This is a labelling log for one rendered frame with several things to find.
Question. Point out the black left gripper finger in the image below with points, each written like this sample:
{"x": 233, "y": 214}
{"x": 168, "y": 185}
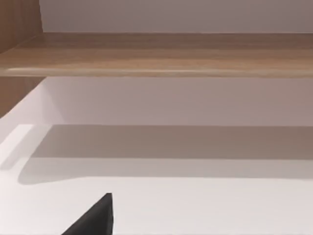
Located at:
{"x": 97, "y": 218}

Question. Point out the wooden open shelf unit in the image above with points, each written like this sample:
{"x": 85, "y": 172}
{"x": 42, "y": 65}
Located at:
{"x": 146, "y": 56}

